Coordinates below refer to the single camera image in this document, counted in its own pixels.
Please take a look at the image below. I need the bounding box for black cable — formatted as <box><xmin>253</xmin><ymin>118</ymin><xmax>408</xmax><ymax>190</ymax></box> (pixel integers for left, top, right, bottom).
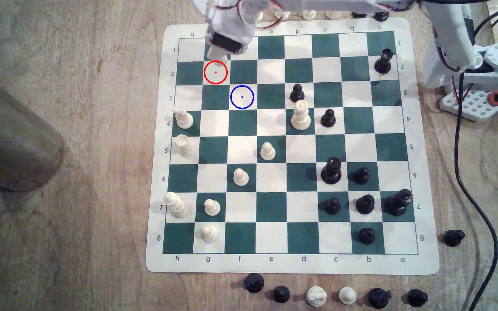
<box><xmin>454</xmin><ymin>71</ymin><xmax>498</xmax><ymax>311</ymax></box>

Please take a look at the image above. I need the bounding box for white queen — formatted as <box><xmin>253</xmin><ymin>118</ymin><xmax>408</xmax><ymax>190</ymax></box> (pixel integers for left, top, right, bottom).
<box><xmin>291</xmin><ymin>100</ymin><xmax>312</xmax><ymax>131</ymax></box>

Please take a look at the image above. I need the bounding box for black rook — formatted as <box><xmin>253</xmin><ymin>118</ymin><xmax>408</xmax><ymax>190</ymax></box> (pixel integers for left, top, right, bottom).
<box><xmin>373</xmin><ymin>48</ymin><xmax>394</xmax><ymax>74</ymax></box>

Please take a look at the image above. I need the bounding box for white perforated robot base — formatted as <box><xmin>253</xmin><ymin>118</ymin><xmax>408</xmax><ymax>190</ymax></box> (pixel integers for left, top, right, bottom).
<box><xmin>439</xmin><ymin>86</ymin><xmax>498</xmax><ymax>123</ymax></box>

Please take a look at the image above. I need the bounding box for green white chess board mat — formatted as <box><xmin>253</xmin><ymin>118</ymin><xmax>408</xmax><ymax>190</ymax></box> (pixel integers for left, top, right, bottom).
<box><xmin>146</xmin><ymin>17</ymin><xmax>441</xmax><ymax>274</ymax></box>

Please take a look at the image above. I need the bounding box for black knight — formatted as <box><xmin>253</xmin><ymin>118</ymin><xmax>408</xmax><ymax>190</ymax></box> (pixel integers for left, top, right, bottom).
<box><xmin>367</xmin><ymin>288</ymin><xmax>393</xmax><ymax>309</ymax></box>

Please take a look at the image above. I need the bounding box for white knight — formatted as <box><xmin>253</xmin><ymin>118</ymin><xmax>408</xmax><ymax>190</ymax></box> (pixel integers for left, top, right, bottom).
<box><xmin>173</xmin><ymin>107</ymin><xmax>195</xmax><ymax>130</ymax></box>
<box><xmin>305</xmin><ymin>286</ymin><xmax>328</xmax><ymax>308</ymax></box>

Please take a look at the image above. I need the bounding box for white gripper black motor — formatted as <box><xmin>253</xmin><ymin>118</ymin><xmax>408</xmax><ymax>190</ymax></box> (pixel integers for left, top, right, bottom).
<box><xmin>205</xmin><ymin>0</ymin><xmax>272</xmax><ymax>55</ymax></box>

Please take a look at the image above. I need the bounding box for black queen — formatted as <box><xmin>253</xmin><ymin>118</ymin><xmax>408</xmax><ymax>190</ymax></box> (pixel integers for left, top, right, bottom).
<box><xmin>320</xmin><ymin>157</ymin><xmax>343</xmax><ymax>185</ymax></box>

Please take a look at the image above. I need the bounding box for black king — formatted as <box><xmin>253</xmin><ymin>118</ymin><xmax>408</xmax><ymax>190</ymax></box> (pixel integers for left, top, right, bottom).
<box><xmin>385</xmin><ymin>189</ymin><xmax>414</xmax><ymax>217</ymax></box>

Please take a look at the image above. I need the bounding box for grey metal cylinder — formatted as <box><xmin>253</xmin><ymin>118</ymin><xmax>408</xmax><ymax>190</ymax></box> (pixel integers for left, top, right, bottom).
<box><xmin>0</xmin><ymin>65</ymin><xmax>65</xmax><ymax>193</ymax></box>

